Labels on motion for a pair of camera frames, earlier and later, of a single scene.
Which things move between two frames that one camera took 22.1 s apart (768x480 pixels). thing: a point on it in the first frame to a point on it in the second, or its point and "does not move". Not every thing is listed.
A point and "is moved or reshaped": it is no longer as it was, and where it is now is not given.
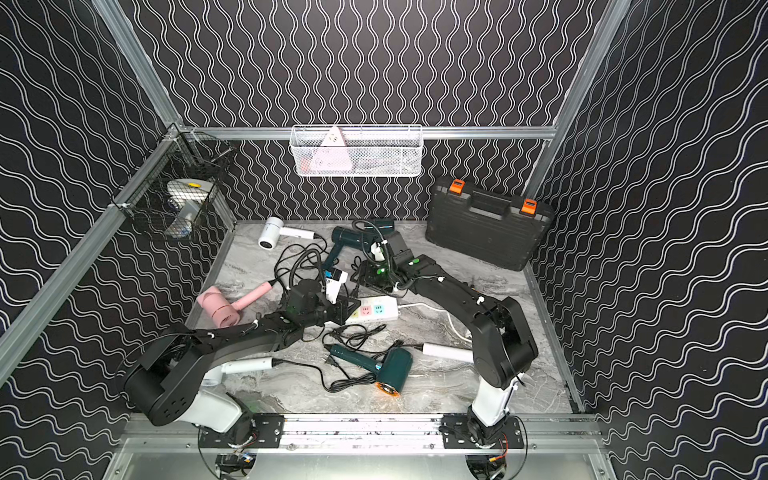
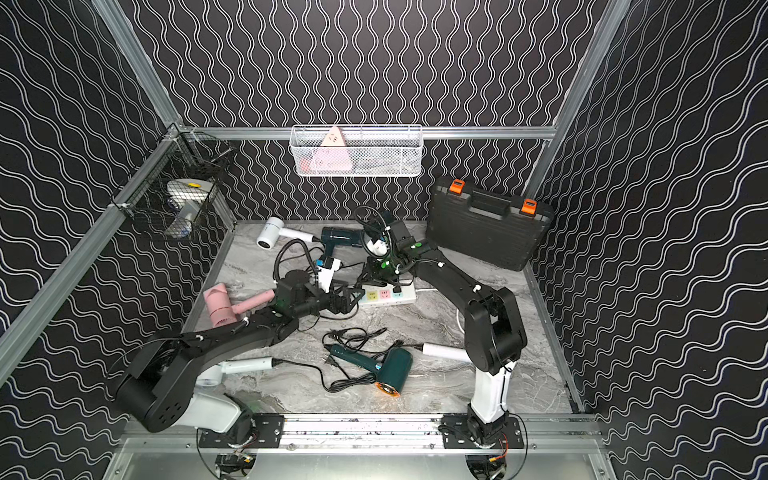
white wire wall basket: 357,150 does not move
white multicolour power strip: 375,309 is moved or reshaped
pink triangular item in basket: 333,155 does not move
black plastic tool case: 486,227 does not move
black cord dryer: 295,256 is moved or reshaped
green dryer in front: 394,367 does not move
